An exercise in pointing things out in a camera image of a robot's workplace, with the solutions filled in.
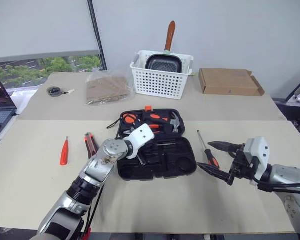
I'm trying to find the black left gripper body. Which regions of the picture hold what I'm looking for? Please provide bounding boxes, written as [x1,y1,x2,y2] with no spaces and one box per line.
[136,152,148,166]

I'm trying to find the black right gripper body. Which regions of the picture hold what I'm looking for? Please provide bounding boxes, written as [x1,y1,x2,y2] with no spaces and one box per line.
[227,142,256,186]

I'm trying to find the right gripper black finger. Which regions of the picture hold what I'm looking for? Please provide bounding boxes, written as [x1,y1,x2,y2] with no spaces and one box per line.
[207,141,241,152]
[196,162,235,182]

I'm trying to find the black orange long screwdriver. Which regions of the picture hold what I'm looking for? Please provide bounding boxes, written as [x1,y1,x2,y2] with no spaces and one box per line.
[196,129,220,169]

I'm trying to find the black plastic tool case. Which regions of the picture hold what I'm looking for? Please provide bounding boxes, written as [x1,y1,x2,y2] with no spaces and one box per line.
[116,105,198,182]

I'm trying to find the orange black utility knife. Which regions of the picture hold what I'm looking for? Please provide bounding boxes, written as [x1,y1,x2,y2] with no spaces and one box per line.
[84,133,100,160]

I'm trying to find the orange voltage tester screwdriver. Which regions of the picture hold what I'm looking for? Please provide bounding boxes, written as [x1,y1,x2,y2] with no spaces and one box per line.
[59,136,70,167]

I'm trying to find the beige table cover sheet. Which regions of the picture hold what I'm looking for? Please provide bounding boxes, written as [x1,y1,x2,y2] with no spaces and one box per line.
[16,71,287,122]
[0,119,300,235]

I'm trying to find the orange black tape measure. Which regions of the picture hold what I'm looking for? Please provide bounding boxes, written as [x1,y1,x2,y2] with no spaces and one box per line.
[106,112,139,130]

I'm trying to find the flat brown cardboard box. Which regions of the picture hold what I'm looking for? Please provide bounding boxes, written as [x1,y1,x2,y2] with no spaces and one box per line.
[198,67,266,97]

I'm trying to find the dark cluttered side desk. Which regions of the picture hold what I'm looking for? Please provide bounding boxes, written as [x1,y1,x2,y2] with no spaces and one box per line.
[273,98,300,147]

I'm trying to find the white perforated plastic basket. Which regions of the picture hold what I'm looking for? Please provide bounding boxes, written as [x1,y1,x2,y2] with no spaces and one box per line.
[129,49,195,101]

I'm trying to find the clear bag of brown paper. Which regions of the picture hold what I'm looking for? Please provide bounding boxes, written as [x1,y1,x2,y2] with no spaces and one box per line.
[84,71,136,107]

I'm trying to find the round black disc with tag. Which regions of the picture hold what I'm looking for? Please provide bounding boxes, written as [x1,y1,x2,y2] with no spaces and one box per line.
[46,86,76,97]

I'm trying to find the open laptop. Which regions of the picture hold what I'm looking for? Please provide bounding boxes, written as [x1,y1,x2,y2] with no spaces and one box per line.
[0,69,18,123]

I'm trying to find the white roller blind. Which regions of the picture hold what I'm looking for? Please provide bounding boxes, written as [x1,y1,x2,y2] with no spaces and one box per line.
[0,0,101,63]

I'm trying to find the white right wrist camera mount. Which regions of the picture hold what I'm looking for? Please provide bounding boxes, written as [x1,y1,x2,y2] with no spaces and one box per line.
[243,136,271,182]

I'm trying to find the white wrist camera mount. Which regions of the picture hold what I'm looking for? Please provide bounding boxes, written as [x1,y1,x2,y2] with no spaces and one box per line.
[124,124,156,160]
[243,136,271,182]

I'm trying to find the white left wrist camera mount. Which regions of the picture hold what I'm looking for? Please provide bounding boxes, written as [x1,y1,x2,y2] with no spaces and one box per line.
[124,124,156,160]

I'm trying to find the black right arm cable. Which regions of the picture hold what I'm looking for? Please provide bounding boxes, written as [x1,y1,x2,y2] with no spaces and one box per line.
[249,179,300,194]

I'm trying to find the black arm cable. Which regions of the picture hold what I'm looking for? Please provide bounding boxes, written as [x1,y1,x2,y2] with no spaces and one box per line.
[249,179,300,194]
[83,186,106,240]

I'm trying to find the claw hammer black orange handle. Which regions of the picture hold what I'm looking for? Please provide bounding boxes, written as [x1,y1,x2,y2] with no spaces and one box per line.
[142,111,184,134]

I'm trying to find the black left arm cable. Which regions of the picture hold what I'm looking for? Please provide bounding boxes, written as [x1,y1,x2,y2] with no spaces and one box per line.
[83,186,106,240]

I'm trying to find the square pan brown handle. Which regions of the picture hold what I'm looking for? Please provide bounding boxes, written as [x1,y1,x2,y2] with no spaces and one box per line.
[144,20,184,74]

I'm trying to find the dark window frame post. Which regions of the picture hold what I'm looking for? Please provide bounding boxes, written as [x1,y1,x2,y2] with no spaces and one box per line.
[86,0,108,71]

